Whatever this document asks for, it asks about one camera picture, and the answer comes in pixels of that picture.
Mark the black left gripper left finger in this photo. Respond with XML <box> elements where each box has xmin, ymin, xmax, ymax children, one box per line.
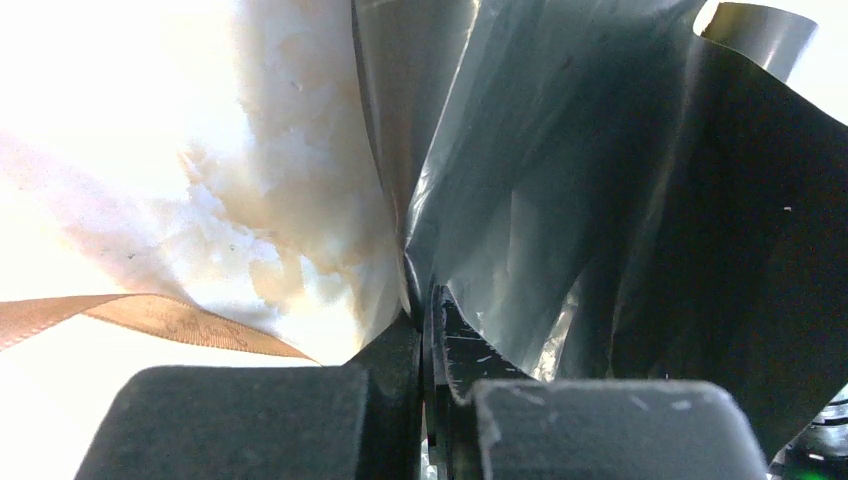
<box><xmin>77</xmin><ymin>315</ymin><xmax>422</xmax><ymax>479</ymax></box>

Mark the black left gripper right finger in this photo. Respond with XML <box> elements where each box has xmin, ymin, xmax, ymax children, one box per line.
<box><xmin>423</xmin><ymin>286</ymin><xmax>768</xmax><ymax>479</ymax></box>

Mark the flower bouquet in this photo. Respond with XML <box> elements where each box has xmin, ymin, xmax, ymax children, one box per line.
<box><xmin>353</xmin><ymin>1</ymin><xmax>847</xmax><ymax>456</ymax></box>

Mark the beige ribbon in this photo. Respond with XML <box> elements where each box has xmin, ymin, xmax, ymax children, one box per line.
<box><xmin>1</xmin><ymin>293</ymin><xmax>314</xmax><ymax>362</ymax></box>

